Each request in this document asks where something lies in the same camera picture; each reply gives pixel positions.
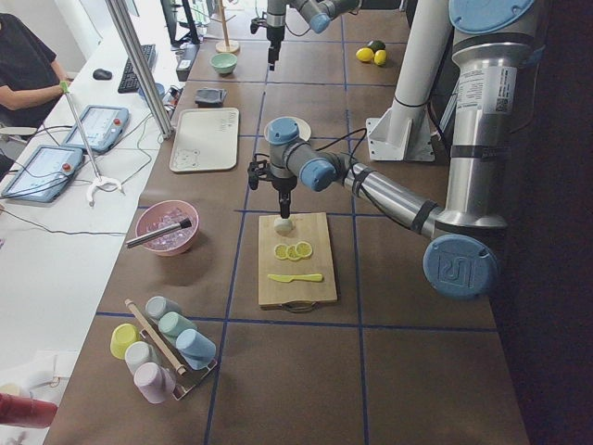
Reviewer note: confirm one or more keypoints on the pink bowl with ice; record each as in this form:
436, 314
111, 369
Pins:
164, 214

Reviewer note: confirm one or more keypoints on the teach pendant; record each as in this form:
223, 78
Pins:
103, 126
45, 175

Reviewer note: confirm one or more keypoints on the yellow plastic knife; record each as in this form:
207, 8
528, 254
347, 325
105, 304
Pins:
289, 278

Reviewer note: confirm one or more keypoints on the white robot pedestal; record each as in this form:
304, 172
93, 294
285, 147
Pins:
425, 87

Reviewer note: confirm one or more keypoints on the pink cup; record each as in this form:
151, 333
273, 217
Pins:
154, 382

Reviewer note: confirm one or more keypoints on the bamboo cutting board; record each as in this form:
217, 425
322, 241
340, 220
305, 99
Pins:
296, 296

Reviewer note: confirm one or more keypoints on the white grey cup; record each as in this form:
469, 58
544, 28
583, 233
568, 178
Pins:
139, 353

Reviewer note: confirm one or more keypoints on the aluminium frame post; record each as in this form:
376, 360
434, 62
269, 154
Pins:
123, 24

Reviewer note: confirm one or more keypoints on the cream round plate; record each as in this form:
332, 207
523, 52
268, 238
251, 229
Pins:
303, 127

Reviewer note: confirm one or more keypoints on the middle lemon slice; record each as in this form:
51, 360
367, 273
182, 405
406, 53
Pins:
293, 253

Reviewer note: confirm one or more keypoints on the dark green avocado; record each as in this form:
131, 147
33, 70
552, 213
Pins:
376, 45

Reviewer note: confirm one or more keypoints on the reacher grabber stick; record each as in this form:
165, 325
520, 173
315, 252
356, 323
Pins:
100, 181

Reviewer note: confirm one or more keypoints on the seated person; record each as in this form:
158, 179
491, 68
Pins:
31, 76

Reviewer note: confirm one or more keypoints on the mint green bowl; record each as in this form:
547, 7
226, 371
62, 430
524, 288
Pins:
224, 63

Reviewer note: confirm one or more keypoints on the folded grey cloth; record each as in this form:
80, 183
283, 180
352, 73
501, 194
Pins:
210, 97

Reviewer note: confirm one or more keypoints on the grey blue cup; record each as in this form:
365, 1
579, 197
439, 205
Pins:
157, 306

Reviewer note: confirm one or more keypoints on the wooden mug tree stand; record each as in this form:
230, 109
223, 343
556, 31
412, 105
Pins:
226, 45

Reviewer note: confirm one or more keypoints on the red bottle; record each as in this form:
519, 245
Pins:
25, 412

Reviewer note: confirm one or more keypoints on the yellow lemon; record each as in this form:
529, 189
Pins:
380, 57
365, 55

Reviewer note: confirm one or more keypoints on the clear cup rack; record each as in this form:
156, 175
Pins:
193, 379

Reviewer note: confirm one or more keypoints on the cream bear serving tray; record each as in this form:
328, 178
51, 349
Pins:
206, 140

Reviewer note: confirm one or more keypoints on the green cup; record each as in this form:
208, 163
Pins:
171, 324

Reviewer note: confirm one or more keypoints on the yellow cup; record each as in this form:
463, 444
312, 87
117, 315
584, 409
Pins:
122, 337

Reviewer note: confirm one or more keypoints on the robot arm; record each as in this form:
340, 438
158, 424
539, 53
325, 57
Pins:
317, 14
489, 41

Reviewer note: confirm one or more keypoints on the wooden rack rod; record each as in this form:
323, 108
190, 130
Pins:
149, 330

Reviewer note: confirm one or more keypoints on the steel muddler black tip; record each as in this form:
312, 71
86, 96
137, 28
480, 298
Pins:
141, 239

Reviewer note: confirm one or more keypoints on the black computer mouse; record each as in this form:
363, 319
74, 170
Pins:
102, 75

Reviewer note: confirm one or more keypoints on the far teach pendant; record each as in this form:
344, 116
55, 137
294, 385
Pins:
103, 126

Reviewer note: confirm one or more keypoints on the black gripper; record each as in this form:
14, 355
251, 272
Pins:
283, 184
274, 38

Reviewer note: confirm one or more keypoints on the near teach pendant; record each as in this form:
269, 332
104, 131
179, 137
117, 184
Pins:
45, 175

